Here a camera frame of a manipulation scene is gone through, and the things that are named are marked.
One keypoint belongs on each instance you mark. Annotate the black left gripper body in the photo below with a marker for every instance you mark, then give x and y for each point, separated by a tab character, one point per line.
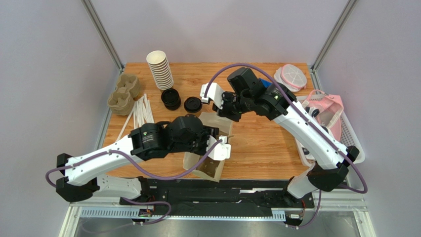
198	146

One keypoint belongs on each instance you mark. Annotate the stack of paper cups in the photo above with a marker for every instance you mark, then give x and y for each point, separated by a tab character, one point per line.
160	69

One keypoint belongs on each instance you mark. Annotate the white plastic basket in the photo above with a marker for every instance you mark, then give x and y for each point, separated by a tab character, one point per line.
348	138

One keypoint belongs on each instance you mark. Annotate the aluminium frame rail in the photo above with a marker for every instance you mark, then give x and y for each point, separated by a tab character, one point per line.
340	213

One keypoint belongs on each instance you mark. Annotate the cardboard cup carrier stack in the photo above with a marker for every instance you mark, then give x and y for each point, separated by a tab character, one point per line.
121	100

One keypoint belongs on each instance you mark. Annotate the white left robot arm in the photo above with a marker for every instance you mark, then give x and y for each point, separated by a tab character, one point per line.
85	176

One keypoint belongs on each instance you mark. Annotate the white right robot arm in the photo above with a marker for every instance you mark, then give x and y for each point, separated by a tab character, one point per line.
240	88

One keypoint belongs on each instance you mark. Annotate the pile of wrapped straws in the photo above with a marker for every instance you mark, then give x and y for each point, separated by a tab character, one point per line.
140	114

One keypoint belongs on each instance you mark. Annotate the white pink mesh pouches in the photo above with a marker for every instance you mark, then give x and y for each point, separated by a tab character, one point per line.
292	77

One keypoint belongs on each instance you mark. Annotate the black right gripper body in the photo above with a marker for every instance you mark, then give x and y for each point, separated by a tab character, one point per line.
224	104

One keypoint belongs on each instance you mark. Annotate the stack of black lids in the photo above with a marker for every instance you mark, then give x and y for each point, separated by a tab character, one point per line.
171	99

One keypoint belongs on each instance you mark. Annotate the white garment in basket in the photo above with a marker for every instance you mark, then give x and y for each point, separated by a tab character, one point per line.
304	149

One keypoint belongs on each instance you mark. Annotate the pink mesh bag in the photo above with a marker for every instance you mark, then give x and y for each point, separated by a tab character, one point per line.
326	109

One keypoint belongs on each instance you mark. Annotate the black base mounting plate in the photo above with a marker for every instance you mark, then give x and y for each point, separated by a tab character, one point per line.
226	198

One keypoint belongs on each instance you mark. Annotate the blue cloth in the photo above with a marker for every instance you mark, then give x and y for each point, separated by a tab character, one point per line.
265	83

